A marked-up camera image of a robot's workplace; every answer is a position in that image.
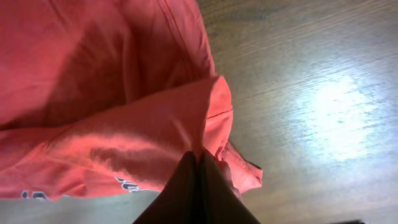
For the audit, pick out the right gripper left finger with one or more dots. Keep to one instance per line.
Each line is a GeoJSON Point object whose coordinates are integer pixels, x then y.
{"type": "Point", "coordinates": [174, 204]}

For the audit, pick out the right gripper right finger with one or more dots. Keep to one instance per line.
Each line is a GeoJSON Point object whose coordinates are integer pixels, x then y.
{"type": "Point", "coordinates": [221, 199]}

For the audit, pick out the red soccer print t-shirt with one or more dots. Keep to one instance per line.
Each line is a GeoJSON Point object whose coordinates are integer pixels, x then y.
{"type": "Point", "coordinates": [103, 98]}

